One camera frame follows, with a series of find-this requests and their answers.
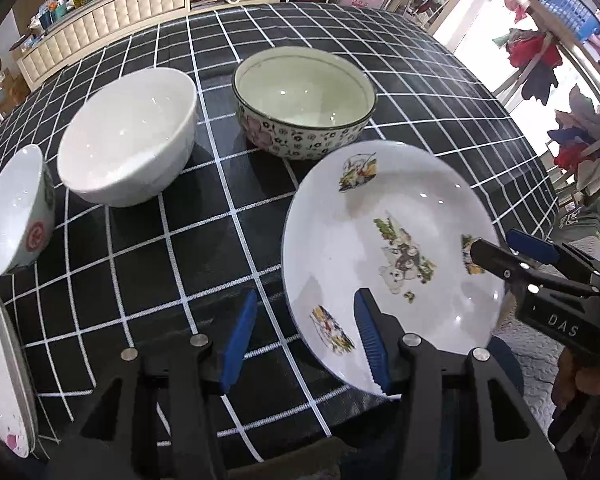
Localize black flower pattern bowl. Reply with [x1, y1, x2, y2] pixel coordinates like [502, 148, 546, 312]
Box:
[232, 49, 377, 161]

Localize black white checked tablecloth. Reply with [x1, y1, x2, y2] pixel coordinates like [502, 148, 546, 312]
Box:
[0, 2, 561, 461]

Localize red hanging garment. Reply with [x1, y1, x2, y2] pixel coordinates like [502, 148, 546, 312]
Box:
[505, 32, 563, 68]

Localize dark green printed cloth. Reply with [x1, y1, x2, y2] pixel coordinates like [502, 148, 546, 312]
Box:
[555, 200, 600, 261]

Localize small white bowl red mark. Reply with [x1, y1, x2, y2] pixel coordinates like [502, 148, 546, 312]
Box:
[0, 144, 56, 278]

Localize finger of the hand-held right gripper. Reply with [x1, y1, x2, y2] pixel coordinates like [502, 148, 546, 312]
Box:
[506, 229, 600, 287]
[469, 238, 600, 297]

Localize pink floral white plate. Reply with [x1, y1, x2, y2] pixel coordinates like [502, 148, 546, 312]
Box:
[0, 277, 40, 460]

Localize plain white bowl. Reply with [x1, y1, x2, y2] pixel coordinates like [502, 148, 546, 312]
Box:
[56, 67, 198, 208]

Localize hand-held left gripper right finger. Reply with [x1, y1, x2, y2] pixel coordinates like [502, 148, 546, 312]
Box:
[352, 287, 568, 480]

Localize brown cloth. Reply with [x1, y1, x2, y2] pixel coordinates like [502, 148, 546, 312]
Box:
[260, 437, 361, 480]

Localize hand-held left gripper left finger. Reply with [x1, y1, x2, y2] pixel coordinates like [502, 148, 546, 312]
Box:
[55, 289, 259, 480]

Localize cream tufted cabinet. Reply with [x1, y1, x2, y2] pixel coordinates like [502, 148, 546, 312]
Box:
[17, 0, 191, 88]

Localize dark hanging garment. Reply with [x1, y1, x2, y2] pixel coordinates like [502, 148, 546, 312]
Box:
[522, 60, 558, 106]

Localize wooden clothes rack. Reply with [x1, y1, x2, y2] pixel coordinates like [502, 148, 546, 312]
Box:
[490, 0, 600, 196]

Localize white cartoon print plate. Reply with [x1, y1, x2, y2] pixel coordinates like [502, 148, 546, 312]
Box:
[281, 140, 506, 401]

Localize grey quilted bedspread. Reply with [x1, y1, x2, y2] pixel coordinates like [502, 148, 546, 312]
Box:
[490, 317, 563, 413]

